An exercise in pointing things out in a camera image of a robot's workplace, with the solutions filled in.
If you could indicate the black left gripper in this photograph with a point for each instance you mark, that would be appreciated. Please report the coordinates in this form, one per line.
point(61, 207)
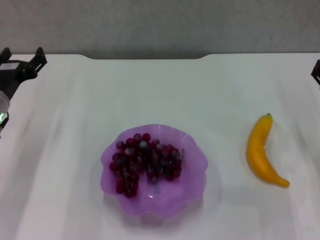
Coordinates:
point(11, 75)

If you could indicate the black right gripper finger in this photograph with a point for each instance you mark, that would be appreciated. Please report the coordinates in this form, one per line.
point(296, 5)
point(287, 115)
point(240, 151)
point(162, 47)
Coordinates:
point(317, 73)

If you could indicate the yellow banana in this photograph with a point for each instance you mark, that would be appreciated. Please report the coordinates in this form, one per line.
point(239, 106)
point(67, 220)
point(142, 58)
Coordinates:
point(258, 152)

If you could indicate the red grape bunch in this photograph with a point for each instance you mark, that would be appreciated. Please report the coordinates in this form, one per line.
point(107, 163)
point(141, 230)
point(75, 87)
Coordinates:
point(145, 160)

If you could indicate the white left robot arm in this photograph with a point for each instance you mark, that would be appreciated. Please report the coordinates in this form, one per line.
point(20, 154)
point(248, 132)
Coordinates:
point(3, 101)

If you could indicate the purple wavy plastic bowl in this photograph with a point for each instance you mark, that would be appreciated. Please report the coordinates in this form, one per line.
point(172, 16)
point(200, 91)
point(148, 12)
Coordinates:
point(160, 202)

